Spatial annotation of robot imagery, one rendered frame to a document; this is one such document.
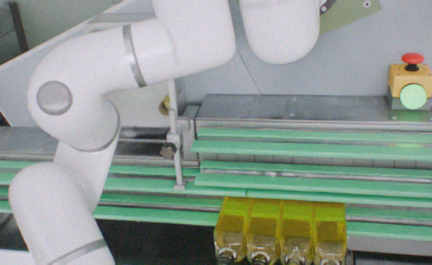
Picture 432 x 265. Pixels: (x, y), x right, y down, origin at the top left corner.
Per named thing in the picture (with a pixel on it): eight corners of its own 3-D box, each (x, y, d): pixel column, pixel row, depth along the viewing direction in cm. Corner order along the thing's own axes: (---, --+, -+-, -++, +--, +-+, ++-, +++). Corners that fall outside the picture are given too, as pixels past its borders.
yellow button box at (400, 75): (386, 94, 103) (390, 110, 97) (390, 59, 100) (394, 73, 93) (423, 94, 102) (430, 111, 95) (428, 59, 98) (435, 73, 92)
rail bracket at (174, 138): (181, 167, 105) (165, 202, 94) (173, 94, 97) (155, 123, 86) (196, 168, 104) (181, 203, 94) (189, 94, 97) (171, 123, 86)
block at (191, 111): (189, 144, 110) (180, 160, 104) (184, 104, 106) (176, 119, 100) (204, 144, 109) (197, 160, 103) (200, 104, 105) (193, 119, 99)
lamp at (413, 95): (397, 104, 96) (400, 111, 93) (400, 82, 94) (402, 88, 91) (423, 104, 95) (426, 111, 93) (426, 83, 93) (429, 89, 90)
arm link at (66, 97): (143, 44, 74) (50, 68, 75) (120, 3, 61) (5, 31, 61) (163, 132, 72) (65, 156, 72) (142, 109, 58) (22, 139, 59)
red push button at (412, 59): (401, 75, 95) (403, 57, 93) (398, 67, 98) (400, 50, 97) (424, 75, 94) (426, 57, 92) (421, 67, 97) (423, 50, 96)
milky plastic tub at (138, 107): (115, 109, 117) (100, 125, 109) (97, 12, 106) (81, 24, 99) (187, 110, 113) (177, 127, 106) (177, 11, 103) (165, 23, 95)
